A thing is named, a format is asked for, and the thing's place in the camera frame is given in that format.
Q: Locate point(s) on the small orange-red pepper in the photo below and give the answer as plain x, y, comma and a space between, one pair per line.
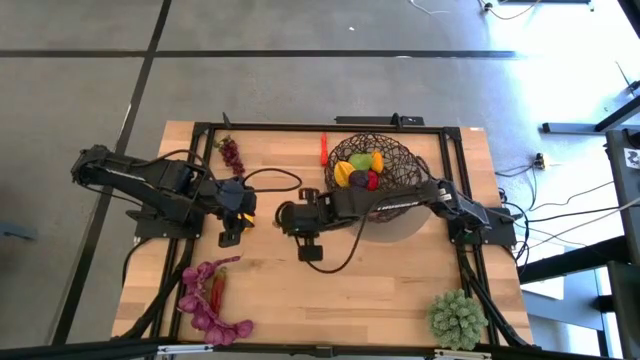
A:
324, 150

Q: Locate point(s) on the black bracket bar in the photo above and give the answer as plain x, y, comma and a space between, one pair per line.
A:
380, 120

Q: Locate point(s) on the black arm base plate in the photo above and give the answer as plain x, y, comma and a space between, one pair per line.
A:
500, 234
165, 227

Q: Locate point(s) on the grey flat floor object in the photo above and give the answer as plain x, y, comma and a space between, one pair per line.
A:
17, 231

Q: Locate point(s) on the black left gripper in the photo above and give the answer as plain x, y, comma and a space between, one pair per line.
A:
232, 195

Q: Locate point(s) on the black desk leg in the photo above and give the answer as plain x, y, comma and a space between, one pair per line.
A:
580, 126

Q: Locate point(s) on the dark cabinet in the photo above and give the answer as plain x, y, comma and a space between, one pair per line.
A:
625, 225

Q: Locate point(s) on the yellow starfruit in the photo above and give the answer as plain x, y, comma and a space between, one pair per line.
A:
344, 173

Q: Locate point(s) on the dark purple fruit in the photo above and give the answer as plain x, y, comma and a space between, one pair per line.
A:
358, 178

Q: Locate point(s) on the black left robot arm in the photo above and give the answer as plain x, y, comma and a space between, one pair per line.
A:
140, 180

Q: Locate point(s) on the purple grape bunch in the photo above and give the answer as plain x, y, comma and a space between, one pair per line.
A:
200, 300

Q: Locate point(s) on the black table frame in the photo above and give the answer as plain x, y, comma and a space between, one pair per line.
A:
300, 128

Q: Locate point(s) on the floor power strip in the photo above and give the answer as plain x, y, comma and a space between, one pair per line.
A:
539, 161

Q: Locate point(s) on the pale green bushy plant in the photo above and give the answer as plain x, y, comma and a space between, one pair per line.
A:
456, 320

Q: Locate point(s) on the small yellow-orange fruit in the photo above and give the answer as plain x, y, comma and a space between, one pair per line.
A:
378, 162

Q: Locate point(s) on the green pear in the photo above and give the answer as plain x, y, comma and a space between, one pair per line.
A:
361, 161

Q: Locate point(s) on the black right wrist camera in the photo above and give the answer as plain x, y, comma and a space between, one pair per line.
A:
310, 253

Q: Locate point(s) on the long red chili pepper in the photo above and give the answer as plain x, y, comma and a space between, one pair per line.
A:
217, 290

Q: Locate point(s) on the red apple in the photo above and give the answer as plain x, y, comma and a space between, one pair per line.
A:
373, 180

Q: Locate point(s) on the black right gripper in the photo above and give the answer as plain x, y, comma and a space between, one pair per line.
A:
310, 215

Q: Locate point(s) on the dark red grape bunch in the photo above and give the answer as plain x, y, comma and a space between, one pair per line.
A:
232, 156

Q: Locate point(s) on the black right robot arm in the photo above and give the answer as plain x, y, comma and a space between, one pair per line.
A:
400, 200

